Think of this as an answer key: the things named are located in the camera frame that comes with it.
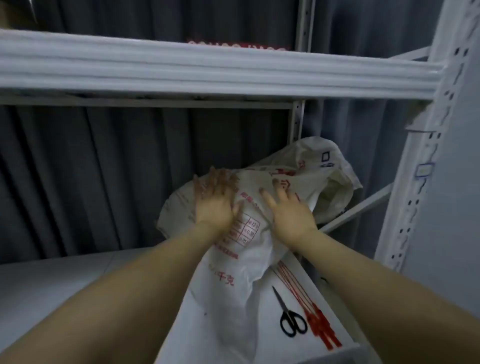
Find person's left hand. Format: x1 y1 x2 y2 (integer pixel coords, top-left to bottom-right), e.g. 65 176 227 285
193 167 244 228

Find person's right hand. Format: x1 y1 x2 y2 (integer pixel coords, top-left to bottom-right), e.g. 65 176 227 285
260 179 318 245

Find white woven sack red print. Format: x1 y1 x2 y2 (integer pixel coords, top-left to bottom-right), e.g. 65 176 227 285
155 136 363 364

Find person's right forearm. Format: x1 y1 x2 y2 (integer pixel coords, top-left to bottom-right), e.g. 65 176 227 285
294 228 480 364

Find person's left forearm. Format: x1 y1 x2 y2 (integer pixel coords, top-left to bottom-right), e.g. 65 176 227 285
0 222 223 364

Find black scissors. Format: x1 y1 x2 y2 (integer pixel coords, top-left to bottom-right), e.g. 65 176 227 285
272 286 308 337

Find bundle of red zip ties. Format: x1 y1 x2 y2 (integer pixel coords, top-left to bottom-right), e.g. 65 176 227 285
275 260 343 352

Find grey curtain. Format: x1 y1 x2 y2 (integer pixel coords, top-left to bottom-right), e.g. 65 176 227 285
0 0 444 265

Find white metal shelf rack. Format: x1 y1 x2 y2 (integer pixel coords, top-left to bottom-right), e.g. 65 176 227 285
0 0 480 364

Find red printed bag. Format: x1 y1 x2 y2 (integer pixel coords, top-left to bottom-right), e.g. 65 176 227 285
186 38 292 52

